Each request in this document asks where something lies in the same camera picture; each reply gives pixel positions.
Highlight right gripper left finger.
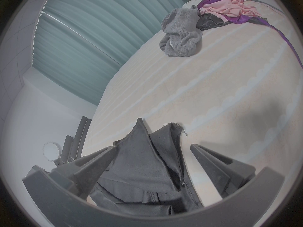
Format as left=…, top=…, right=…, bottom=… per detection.
left=51, top=146, right=119, bottom=197

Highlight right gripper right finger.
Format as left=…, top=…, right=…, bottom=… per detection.
left=190, top=144, right=256, bottom=196

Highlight black long-sleeved top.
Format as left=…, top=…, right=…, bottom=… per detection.
left=86, top=118, right=204, bottom=216

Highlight bed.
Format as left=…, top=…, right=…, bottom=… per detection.
left=82, top=0, right=303, bottom=209

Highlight pile of clothes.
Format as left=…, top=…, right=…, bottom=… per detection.
left=196, top=0, right=303, bottom=69

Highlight black chest of drawers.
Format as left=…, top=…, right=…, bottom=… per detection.
left=61, top=116, right=92, bottom=161

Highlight blue-green curtain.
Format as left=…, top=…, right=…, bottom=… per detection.
left=32, top=12, right=123, bottom=106
left=43, top=0, right=197, bottom=67

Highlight grey garment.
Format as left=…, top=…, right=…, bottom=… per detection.
left=159, top=7, right=203, bottom=57

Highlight white printed pillow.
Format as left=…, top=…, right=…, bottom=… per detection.
left=181, top=0, right=250, bottom=9

